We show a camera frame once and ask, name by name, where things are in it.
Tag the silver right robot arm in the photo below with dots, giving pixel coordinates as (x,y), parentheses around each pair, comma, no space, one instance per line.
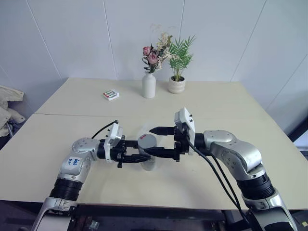
(243,151)

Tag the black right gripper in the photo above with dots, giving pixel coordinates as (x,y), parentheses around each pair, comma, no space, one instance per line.
(180,144)

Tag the white ribbed plant pot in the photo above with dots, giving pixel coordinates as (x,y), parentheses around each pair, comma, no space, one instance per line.
(176,85)

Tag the beige jacket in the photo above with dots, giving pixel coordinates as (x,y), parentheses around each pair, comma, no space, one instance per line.
(7,108)

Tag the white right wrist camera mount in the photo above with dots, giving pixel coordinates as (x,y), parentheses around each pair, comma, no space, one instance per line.
(186,118)

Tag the white ceramic vase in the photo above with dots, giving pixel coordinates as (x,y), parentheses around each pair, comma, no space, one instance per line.
(148,86)

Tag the clear plastic jar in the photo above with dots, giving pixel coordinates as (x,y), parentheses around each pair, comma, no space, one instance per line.
(149,165)

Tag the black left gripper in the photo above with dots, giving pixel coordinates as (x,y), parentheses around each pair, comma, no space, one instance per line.
(119,154)

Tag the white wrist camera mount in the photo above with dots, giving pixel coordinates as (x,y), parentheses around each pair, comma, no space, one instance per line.
(113,136)
(186,118)

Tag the green palm plant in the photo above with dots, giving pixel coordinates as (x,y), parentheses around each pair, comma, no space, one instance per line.
(179,54)

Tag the small box of batteries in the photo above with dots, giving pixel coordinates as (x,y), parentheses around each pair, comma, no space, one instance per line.
(111,94)

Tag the dried flower bouquet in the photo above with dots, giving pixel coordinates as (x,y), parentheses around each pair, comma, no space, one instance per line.
(154,56)

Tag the black frame under table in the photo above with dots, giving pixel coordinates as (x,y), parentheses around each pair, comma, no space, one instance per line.
(154,220)

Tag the black slanted panel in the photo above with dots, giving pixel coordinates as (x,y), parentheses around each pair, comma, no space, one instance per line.
(299,125)

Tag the grey jar lid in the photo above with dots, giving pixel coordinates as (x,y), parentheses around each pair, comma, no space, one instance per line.
(147,141)

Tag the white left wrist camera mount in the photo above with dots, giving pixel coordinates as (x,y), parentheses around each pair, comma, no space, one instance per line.
(113,136)

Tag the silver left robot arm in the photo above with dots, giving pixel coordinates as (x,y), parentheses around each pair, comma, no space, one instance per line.
(72,166)

